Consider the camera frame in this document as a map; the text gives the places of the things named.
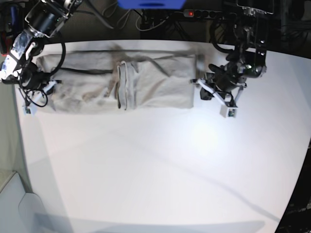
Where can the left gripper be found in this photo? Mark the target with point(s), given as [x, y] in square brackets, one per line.
[227, 96]

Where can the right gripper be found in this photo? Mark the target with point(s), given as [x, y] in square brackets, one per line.
[35, 98]

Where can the beige t-shirt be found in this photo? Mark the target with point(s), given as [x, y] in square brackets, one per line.
[115, 80]

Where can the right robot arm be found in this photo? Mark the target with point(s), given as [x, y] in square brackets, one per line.
[44, 21]

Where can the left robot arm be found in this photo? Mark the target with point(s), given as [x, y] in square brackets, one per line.
[248, 24]

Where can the red black clamp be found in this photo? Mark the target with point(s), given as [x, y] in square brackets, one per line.
[3, 43]

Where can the blue box top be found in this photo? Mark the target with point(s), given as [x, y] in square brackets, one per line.
[151, 4]

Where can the black power strip red switch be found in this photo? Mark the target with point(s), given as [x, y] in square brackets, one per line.
[201, 14]

